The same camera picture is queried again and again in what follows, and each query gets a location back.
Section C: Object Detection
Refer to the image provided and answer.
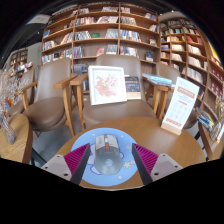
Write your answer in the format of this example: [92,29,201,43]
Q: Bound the stack of books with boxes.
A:
[196,108,216,133]

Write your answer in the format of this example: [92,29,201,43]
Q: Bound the dark book with cover art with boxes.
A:
[124,75,142,101]

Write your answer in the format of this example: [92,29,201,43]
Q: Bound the white framed floral picture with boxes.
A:
[87,65,128,107]

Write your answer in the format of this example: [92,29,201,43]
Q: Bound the wide wooden bookshelf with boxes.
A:
[40,3,160,73]

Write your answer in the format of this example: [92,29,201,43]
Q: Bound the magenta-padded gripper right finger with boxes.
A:
[131,142,184,186]

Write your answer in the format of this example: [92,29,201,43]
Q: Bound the distant wooden bookshelf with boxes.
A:
[8,48,34,76]

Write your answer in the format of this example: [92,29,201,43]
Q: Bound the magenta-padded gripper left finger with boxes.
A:
[40,143,92,186]

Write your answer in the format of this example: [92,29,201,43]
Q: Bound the grey computer mouse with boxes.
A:
[93,133,124,177]

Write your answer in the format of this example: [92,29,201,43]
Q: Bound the white hanging ceiling panel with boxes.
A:
[26,13,51,25]

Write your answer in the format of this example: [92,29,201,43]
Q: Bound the round light blue mouse pad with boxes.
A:
[70,127,139,187]

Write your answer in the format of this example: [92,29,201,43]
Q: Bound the white sign on wooden base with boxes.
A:
[160,76,200,136]

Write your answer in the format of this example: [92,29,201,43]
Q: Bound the round wooden side table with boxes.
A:
[0,113,34,165]
[198,121,224,162]

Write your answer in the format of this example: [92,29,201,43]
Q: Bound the curved wooden bookshelf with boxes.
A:
[159,14,224,111]

